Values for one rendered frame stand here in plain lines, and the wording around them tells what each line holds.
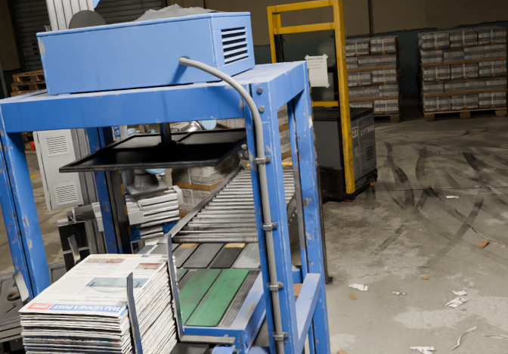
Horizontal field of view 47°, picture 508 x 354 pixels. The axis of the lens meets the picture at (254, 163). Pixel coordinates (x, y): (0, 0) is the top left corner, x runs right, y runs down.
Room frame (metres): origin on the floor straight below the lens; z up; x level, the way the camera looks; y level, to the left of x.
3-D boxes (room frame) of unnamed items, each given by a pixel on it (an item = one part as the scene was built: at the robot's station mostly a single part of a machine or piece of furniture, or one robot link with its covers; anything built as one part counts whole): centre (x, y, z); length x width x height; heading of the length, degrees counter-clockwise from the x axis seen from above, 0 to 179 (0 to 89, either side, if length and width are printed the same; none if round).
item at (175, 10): (2.03, 0.21, 1.78); 0.32 x 0.28 x 0.05; 74
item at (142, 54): (2.07, 0.30, 1.65); 0.60 x 0.45 x 0.20; 74
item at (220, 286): (2.06, 0.30, 0.75); 0.70 x 0.65 x 0.10; 164
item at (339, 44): (5.22, -0.86, 0.97); 0.09 x 0.09 x 1.75; 52
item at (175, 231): (3.11, 0.27, 0.74); 1.34 x 0.05 x 0.12; 164
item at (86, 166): (2.06, 0.30, 1.30); 0.55 x 0.55 x 0.03; 74
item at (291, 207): (2.98, -0.21, 0.74); 1.34 x 0.05 x 0.12; 164
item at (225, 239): (2.48, 0.19, 0.77); 0.47 x 0.05 x 0.05; 74
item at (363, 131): (5.72, -0.82, 0.40); 0.69 x 0.55 x 0.80; 52
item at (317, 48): (5.44, -0.61, 1.28); 0.57 x 0.01 x 0.65; 52
